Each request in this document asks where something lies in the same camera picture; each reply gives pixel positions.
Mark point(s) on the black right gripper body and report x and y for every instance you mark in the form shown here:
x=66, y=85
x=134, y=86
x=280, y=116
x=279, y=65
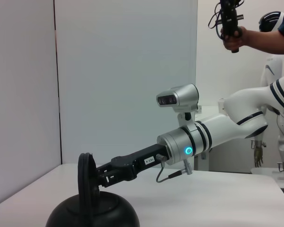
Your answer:
x=146, y=158

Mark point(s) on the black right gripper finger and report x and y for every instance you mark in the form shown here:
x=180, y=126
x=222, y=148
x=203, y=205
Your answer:
x=118, y=176
x=105, y=169

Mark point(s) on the black round teapot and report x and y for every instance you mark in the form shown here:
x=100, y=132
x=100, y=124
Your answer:
x=92, y=210

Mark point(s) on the black handheld controller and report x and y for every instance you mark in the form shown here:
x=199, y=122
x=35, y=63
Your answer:
x=229, y=16

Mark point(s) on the person's bare forearm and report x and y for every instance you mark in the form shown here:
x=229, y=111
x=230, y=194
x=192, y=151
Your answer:
x=265, y=41

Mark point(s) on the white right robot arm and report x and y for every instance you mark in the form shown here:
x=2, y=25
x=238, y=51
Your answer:
x=222, y=130

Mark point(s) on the person's bare hand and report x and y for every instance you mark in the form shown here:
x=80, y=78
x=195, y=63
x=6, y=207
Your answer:
x=242, y=37

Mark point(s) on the small white box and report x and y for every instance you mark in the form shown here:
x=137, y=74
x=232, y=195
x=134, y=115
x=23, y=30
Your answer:
x=221, y=105

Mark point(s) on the white humanoid robot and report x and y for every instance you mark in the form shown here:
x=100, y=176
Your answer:
x=266, y=80

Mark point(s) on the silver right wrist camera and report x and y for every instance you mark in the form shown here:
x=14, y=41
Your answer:
x=182, y=94

